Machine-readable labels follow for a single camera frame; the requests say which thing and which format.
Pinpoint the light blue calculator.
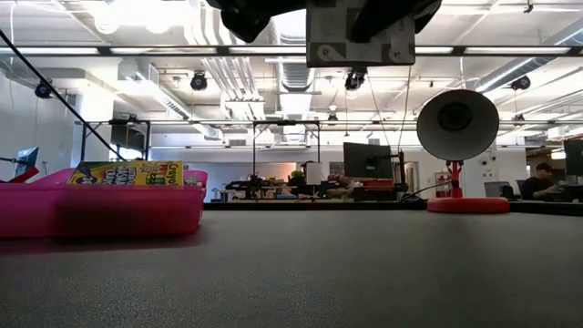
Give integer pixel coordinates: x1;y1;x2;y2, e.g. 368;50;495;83
305;0;417;69

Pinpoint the yellow crayon box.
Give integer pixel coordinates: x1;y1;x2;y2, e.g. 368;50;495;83
67;159;185;187

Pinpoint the pink plastic pencil case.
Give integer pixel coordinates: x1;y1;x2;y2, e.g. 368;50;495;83
0;167;210;241

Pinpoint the black computer monitor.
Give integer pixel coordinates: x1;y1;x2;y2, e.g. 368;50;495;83
343;142;394;179

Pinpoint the red desk lamp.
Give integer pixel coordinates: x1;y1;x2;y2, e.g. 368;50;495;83
415;88;511;214

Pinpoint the red box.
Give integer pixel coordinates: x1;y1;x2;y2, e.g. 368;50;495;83
359;178;395;190

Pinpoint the person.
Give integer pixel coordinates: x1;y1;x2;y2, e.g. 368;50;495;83
519;162;562;201

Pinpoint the dark computer monitor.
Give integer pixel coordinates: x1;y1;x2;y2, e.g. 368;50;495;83
563;138;583;178

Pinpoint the tilted blue screen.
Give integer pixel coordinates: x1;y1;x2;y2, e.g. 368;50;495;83
14;146;40;179

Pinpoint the red bar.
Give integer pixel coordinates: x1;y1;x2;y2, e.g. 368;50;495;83
0;167;40;185

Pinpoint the black metal rig frame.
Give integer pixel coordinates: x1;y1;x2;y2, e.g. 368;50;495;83
251;119;322;201

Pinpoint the black aluminium table frame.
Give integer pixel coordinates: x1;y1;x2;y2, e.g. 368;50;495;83
202;200;583;216

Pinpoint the thin black cable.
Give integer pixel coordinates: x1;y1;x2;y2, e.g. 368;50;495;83
0;28;128;161

